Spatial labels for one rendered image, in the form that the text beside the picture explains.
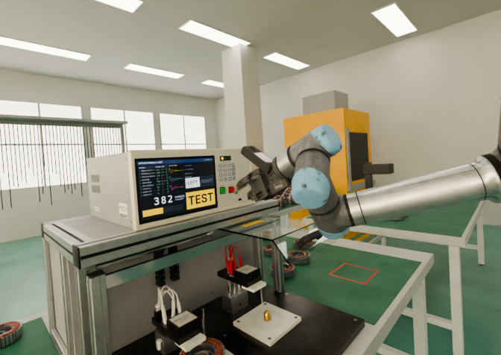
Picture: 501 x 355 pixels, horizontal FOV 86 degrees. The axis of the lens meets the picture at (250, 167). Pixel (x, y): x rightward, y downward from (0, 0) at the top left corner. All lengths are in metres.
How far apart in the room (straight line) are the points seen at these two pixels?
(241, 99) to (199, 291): 4.08
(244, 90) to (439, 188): 4.41
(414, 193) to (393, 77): 5.47
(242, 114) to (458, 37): 3.76
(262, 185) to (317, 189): 0.22
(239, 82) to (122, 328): 4.39
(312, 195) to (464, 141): 5.24
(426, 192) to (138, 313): 0.82
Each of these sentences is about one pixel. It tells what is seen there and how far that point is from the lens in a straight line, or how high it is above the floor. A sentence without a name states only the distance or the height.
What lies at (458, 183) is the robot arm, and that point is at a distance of 0.65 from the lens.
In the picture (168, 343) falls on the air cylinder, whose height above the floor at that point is 0.80.
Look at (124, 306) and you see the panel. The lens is 0.94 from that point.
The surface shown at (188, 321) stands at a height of 0.87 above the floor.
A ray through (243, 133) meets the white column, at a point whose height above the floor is 1.73.
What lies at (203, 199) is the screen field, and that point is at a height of 1.16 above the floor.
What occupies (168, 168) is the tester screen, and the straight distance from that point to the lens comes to 0.78.
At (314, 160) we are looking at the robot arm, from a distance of 0.57.
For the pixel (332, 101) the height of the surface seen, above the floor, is 2.12.
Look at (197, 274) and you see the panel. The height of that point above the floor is 0.89.
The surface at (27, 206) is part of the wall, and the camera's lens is 7.02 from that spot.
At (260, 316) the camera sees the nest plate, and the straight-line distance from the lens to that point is 0.97.
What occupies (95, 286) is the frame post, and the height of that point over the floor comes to 1.03.
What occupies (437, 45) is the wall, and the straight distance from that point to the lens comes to 6.01.
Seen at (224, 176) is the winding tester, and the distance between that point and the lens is 0.90.
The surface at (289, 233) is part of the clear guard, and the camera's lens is 0.79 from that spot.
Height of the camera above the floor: 1.28
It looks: 2 degrees down
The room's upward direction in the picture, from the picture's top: 4 degrees counter-clockwise
